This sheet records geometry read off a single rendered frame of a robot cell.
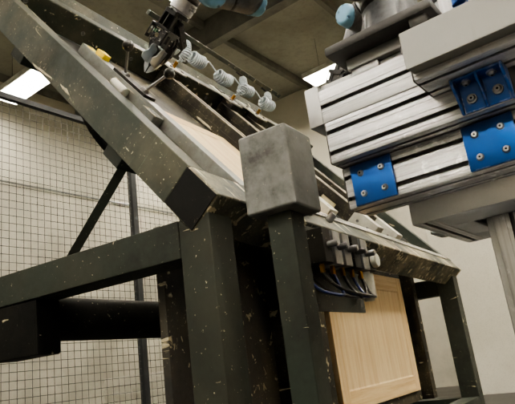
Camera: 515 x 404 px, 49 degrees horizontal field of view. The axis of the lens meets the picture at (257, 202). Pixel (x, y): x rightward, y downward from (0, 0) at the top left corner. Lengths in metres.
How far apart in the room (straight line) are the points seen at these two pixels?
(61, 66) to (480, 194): 1.21
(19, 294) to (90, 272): 0.29
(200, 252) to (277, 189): 0.23
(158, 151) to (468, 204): 0.72
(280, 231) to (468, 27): 0.53
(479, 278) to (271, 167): 4.38
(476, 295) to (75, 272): 4.36
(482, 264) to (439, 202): 4.28
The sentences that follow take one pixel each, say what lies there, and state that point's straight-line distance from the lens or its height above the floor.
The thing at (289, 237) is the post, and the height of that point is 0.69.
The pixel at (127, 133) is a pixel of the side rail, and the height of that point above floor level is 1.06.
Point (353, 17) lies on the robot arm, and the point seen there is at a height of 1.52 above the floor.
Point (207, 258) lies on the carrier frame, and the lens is 1.25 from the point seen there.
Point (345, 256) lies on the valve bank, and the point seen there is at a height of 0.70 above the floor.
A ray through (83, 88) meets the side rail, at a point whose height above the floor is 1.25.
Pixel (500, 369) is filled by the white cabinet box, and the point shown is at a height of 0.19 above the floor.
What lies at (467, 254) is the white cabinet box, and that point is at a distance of 5.50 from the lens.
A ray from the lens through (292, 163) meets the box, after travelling 1.18.
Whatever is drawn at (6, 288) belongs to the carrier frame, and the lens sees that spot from 1.78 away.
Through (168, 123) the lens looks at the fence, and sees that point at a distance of 1.76.
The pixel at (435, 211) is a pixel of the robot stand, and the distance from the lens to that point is 1.18.
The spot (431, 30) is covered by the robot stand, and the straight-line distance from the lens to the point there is 1.00.
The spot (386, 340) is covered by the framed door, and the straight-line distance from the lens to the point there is 2.70.
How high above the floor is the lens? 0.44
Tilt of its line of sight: 17 degrees up
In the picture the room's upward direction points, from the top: 7 degrees counter-clockwise
